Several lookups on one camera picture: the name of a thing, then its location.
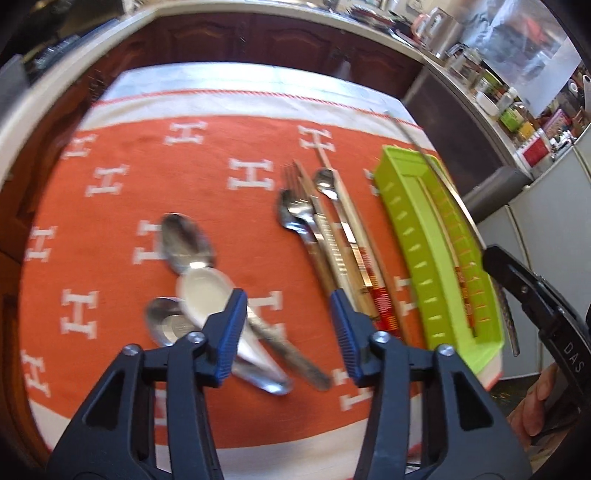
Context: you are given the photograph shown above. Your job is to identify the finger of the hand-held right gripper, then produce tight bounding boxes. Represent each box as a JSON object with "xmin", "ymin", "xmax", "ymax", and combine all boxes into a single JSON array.
[{"xmin": 482, "ymin": 246, "xmax": 585, "ymax": 333}]

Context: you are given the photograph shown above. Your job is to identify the green box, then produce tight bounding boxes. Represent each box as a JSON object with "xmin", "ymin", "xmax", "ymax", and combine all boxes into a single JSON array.
[{"xmin": 501, "ymin": 108, "xmax": 527, "ymax": 132}]

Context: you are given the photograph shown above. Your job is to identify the dark wooden kitchen cabinets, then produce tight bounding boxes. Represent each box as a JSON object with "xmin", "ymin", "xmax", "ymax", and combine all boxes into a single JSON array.
[{"xmin": 0, "ymin": 11, "xmax": 426, "ymax": 278}]

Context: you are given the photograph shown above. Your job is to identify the pale grey wall poster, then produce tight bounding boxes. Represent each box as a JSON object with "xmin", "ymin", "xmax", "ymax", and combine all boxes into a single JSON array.
[{"xmin": 462, "ymin": 0, "xmax": 583, "ymax": 116}]

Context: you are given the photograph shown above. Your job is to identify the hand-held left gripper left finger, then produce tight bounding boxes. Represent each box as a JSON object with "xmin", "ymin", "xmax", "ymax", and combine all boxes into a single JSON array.
[{"xmin": 48, "ymin": 288, "xmax": 250, "ymax": 480}]

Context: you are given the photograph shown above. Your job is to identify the orange printed blanket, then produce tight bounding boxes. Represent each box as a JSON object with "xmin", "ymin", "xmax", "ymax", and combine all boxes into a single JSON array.
[{"xmin": 16, "ymin": 67, "xmax": 504, "ymax": 472}]

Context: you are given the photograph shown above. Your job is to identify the cream kitchen countertop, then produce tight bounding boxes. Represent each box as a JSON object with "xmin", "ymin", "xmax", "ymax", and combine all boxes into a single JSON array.
[{"xmin": 0, "ymin": 0, "xmax": 546, "ymax": 185}]

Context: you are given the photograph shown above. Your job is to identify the white refrigerator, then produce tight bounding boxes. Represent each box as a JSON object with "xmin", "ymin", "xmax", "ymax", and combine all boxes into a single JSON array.
[{"xmin": 462, "ymin": 134, "xmax": 591, "ymax": 379}]

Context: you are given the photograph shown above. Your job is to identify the stainless steel appliance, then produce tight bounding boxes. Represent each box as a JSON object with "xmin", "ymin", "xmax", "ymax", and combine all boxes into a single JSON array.
[{"xmin": 402, "ymin": 69, "xmax": 532, "ymax": 222}]

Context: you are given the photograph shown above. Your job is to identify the pale wooden chopstick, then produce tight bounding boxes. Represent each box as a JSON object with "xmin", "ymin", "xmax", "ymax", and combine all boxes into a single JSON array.
[{"xmin": 294, "ymin": 161, "xmax": 366, "ymax": 320}]

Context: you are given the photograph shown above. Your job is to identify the metal teaspoon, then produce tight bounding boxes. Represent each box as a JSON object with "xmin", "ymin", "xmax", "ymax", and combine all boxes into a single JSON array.
[{"xmin": 276, "ymin": 188, "xmax": 333, "ymax": 278}]

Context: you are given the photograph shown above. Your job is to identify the large metal spoon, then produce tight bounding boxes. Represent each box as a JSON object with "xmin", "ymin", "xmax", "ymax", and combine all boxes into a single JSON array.
[{"xmin": 159, "ymin": 213, "xmax": 332, "ymax": 392}]

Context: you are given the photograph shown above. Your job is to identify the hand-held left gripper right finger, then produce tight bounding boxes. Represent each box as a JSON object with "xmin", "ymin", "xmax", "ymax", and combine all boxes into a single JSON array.
[{"xmin": 329, "ymin": 290, "xmax": 532, "ymax": 480}]

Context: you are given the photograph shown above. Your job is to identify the person's right hand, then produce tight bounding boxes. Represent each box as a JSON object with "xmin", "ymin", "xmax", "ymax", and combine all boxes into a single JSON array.
[{"xmin": 505, "ymin": 362, "xmax": 564, "ymax": 439}]

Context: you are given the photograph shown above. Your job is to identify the small metal spoon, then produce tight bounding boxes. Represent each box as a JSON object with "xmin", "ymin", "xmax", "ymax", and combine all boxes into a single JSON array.
[{"xmin": 144, "ymin": 296, "xmax": 295, "ymax": 397}]

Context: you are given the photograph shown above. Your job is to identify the white ceramic spoon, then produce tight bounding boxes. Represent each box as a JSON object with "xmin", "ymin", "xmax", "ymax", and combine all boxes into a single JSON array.
[{"xmin": 177, "ymin": 268, "xmax": 287, "ymax": 384}]

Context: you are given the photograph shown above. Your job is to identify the green plastic utensil tray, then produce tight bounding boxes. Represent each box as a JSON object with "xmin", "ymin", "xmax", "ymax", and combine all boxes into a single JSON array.
[{"xmin": 373, "ymin": 144, "xmax": 505, "ymax": 374}]

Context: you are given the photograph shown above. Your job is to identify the round bowl metal spoon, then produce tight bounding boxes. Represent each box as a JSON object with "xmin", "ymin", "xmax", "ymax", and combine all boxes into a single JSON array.
[{"xmin": 313, "ymin": 167, "xmax": 375, "ymax": 289}]

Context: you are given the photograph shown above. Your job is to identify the white bowl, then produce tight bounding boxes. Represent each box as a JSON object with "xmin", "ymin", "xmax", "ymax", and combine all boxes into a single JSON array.
[{"xmin": 475, "ymin": 91, "xmax": 502, "ymax": 116}]

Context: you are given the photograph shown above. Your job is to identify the red label white container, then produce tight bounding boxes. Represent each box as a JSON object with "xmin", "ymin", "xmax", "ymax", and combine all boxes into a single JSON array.
[{"xmin": 519, "ymin": 134, "xmax": 552, "ymax": 169}]

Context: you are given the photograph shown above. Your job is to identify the pale plastic table cover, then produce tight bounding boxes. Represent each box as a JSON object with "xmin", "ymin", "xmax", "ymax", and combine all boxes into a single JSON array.
[{"xmin": 99, "ymin": 67, "xmax": 407, "ymax": 125}]

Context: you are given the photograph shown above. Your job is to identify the black gas stove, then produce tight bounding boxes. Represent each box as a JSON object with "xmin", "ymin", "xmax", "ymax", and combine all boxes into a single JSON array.
[{"xmin": 0, "ymin": 18, "xmax": 121, "ymax": 93}]

